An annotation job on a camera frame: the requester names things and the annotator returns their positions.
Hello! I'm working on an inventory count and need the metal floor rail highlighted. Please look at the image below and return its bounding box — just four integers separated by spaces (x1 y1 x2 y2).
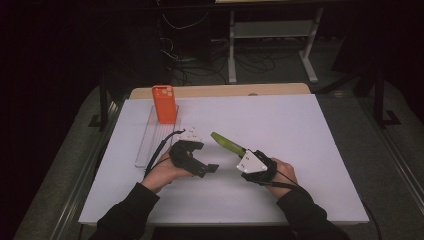
49 99 122 240
358 96 424 204

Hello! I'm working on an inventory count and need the wooden table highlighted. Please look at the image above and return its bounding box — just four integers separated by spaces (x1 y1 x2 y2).
129 82 312 100

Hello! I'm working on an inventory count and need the tangle of black floor cables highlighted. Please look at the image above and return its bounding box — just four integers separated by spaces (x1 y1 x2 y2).
159 39 278 87

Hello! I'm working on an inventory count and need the green clown phone case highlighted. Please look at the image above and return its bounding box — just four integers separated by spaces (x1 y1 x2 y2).
210 131 248 159

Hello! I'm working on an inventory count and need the person's left hand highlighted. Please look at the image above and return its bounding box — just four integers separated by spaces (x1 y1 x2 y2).
141 147 194 195

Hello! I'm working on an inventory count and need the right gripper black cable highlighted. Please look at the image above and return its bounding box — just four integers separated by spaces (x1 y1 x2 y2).
252 169 383 240

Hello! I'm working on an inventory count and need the person's right hand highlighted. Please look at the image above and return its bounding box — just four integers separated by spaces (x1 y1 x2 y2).
265 157 299 201

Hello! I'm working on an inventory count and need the orange phone case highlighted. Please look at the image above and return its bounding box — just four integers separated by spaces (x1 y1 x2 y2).
151 84 178 125

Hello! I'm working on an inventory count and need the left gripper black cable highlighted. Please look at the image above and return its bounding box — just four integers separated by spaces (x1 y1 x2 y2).
143 129 186 178

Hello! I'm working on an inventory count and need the black metal stand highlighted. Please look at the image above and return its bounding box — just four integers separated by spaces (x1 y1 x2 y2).
88 74 113 133
372 66 403 130

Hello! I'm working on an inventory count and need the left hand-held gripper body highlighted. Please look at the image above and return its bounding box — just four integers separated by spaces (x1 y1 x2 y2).
168 126 210 179

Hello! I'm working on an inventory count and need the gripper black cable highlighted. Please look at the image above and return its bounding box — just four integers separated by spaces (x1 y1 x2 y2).
252 169 383 240
143 129 186 178

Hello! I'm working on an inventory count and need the clear plastic rack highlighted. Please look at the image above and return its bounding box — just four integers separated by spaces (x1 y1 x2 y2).
134 104 182 169

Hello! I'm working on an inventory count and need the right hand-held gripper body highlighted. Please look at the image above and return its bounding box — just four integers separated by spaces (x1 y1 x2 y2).
235 148 279 185

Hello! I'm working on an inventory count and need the white metal desk frame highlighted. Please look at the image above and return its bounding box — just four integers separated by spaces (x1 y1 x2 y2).
227 7 325 84

